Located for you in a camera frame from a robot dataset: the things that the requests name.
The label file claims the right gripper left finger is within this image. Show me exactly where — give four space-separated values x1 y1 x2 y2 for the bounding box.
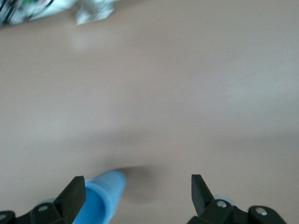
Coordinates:
0 175 85 224

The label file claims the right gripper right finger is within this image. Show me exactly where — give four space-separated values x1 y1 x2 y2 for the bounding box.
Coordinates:
191 174 287 224

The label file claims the blue ribbed cup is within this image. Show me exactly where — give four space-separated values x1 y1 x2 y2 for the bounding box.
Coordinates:
72 169 128 224

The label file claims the brown table cover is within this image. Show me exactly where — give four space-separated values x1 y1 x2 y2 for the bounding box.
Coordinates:
0 0 299 224

